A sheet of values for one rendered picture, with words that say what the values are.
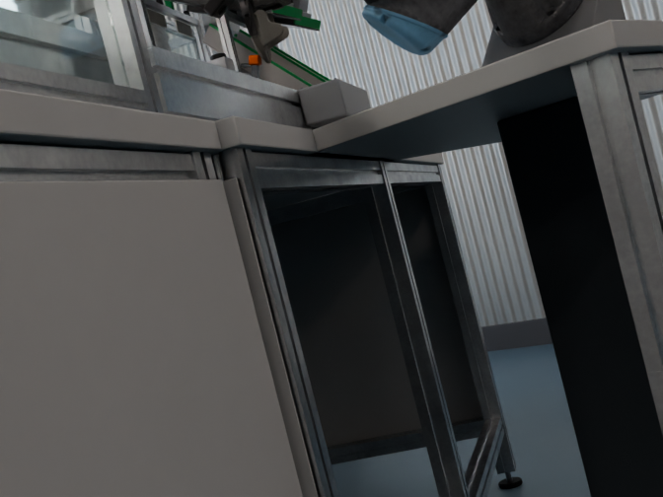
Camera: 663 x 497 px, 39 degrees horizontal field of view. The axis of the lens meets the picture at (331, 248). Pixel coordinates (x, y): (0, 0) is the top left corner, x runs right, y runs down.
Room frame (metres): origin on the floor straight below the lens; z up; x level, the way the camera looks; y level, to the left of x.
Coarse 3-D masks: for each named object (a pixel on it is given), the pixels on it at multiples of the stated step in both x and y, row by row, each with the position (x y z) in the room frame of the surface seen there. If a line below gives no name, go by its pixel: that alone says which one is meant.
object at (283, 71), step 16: (208, 32) 1.97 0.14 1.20; (240, 32) 2.09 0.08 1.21; (240, 48) 1.95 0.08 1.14; (272, 48) 2.06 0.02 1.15; (240, 64) 1.95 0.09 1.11; (272, 64) 1.92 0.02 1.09; (288, 64) 2.04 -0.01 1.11; (272, 80) 1.92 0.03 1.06; (288, 80) 1.91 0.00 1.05; (304, 80) 1.90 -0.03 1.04; (320, 80) 2.02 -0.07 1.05
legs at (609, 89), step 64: (576, 64) 0.98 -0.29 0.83; (640, 64) 1.01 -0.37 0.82; (512, 128) 1.44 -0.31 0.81; (576, 128) 1.37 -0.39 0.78; (640, 128) 0.97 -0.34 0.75; (576, 192) 1.38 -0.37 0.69; (640, 192) 0.95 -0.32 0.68; (576, 256) 1.40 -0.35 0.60; (640, 256) 0.97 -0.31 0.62; (576, 320) 1.42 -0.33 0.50; (640, 320) 0.98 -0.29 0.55; (576, 384) 1.44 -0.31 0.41; (640, 384) 1.37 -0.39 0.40; (640, 448) 1.38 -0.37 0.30
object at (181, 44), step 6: (174, 36) 3.15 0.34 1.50; (180, 36) 3.21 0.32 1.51; (186, 36) 3.27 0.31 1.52; (168, 42) 3.09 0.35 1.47; (174, 42) 3.14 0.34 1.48; (180, 42) 3.19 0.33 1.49; (186, 42) 3.26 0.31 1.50; (192, 42) 3.31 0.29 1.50; (174, 48) 3.13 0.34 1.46; (180, 48) 3.18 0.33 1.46; (186, 48) 3.24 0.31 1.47; (192, 48) 3.30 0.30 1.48; (186, 54) 3.23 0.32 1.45; (192, 54) 3.28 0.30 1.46; (198, 54) 3.34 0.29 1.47
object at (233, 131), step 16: (224, 128) 0.94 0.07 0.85; (240, 128) 0.94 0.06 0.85; (256, 128) 0.99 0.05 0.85; (272, 128) 1.05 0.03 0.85; (288, 128) 1.11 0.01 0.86; (304, 128) 1.18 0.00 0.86; (224, 144) 0.94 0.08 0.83; (240, 144) 0.94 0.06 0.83; (256, 144) 0.98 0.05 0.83; (272, 144) 1.04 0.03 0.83; (288, 144) 1.09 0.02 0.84; (304, 144) 1.16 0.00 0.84; (368, 160) 1.59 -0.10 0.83; (400, 160) 1.80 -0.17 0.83; (416, 160) 1.97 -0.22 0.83; (432, 160) 2.19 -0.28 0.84; (304, 192) 2.09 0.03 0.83; (320, 192) 2.26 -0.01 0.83; (272, 208) 2.45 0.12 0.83
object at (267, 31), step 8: (256, 16) 1.69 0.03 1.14; (264, 16) 1.68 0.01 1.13; (256, 24) 1.68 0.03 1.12; (264, 24) 1.68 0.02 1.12; (272, 24) 1.68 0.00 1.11; (280, 24) 1.67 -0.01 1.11; (264, 32) 1.68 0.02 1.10; (272, 32) 1.68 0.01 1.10; (280, 32) 1.67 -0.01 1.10; (256, 40) 1.68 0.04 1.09; (264, 40) 1.68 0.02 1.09; (272, 40) 1.68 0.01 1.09; (256, 48) 1.69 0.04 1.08; (264, 48) 1.69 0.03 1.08; (264, 56) 1.69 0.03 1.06
